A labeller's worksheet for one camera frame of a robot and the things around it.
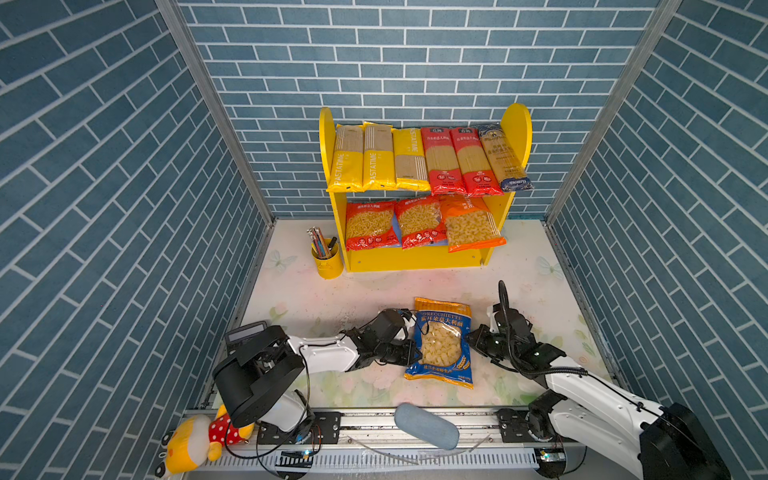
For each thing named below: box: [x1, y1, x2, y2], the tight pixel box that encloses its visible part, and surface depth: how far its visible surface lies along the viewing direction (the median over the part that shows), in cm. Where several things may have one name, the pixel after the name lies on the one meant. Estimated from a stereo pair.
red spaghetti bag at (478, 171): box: [450, 127, 504, 197], surface depth 77 cm
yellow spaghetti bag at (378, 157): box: [362, 121, 398, 191], surface depth 78 cm
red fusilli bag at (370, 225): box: [345, 200, 401, 252], surface depth 96 cm
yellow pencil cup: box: [311, 241, 343, 280], surface depth 98 cm
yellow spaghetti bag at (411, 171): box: [391, 128, 431, 191], surface depth 78 cm
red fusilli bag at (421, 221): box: [395, 196, 448, 250], surface depth 98 cm
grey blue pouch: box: [394, 402, 460, 450], surface depth 74 cm
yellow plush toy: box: [154, 404, 255, 478], surface depth 67 cm
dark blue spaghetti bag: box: [478, 123, 534, 193], surface depth 76 cm
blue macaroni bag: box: [404, 298, 474, 388], surface depth 86 cm
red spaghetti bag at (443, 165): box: [421, 127, 467, 196], surface depth 77 cm
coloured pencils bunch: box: [306, 226, 338, 258], surface depth 96 cm
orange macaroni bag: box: [440, 196, 507, 253], surface depth 96 cm
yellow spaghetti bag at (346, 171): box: [326, 124, 365, 193], surface depth 78 cm
